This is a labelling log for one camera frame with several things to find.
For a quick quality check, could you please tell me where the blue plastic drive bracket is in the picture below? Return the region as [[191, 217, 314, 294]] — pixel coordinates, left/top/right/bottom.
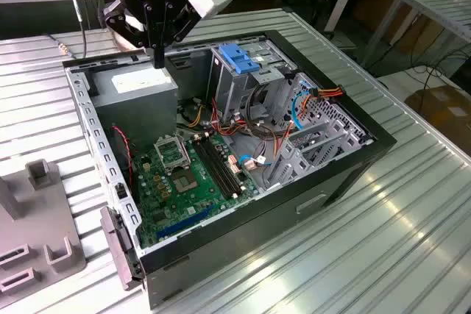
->
[[217, 43, 261, 75]]

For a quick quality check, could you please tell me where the grey parts rack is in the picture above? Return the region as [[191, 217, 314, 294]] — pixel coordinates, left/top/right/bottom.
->
[[0, 159, 88, 310]]

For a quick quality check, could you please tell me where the black round internal cable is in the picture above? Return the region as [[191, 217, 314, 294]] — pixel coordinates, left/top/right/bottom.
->
[[245, 84, 280, 142]]

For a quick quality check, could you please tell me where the red and black fan wire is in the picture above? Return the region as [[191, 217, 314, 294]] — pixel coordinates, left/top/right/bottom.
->
[[111, 125, 134, 186]]

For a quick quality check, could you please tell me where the green motherboard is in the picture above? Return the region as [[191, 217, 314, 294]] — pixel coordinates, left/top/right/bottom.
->
[[132, 133, 258, 249]]

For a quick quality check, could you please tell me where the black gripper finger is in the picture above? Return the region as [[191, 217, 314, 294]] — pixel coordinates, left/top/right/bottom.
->
[[158, 1, 202, 69], [102, 0, 160, 69]]

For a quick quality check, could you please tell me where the long blue data wire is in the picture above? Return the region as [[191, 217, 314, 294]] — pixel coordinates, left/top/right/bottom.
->
[[291, 89, 314, 132]]

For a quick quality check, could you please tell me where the grey metal disk bay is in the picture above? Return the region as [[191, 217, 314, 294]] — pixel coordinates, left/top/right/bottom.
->
[[263, 73, 371, 192]]

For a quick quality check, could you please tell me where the brown cardboard box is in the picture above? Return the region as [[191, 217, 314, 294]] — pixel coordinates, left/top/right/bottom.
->
[[404, 85, 471, 142]]

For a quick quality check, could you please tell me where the metal slat side table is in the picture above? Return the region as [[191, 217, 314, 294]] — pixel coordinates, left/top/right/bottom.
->
[[362, 0, 471, 68]]

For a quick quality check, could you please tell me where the orange power wire black plug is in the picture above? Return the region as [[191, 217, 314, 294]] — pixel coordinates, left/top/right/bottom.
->
[[298, 85, 347, 118]]

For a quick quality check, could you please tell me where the short blue wire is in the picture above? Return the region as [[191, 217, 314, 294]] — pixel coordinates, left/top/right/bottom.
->
[[238, 154, 273, 168]]

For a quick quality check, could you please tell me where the grey metal drive cage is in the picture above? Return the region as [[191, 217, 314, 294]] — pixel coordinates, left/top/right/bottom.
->
[[205, 40, 297, 122]]

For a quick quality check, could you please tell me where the black cable metal plug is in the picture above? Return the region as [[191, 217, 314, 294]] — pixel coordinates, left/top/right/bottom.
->
[[47, 0, 91, 60]]

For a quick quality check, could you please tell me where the grey plastic case latch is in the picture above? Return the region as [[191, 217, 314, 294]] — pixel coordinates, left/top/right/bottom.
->
[[99, 206, 143, 292]]

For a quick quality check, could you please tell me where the blue expansion slot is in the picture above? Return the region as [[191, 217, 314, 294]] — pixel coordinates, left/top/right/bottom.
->
[[157, 203, 216, 240]]

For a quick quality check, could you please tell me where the metal socket cover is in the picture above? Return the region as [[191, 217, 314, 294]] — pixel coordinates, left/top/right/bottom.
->
[[153, 136, 192, 174]]

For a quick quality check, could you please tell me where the black RAM slot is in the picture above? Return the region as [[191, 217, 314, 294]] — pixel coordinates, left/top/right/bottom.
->
[[199, 140, 237, 197], [203, 138, 241, 195], [208, 136, 245, 192], [194, 140, 233, 200]]

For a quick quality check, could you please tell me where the grey power supply unit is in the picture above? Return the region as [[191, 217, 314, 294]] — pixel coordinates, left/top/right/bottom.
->
[[88, 60, 180, 149]]

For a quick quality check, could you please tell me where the black open PC case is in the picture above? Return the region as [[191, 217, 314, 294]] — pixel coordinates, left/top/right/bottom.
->
[[61, 29, 398, 311]]

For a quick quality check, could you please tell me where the multicoloured internal wire bundle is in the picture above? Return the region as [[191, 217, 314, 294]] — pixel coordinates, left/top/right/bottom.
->
[[176, 96, 295, 160]]

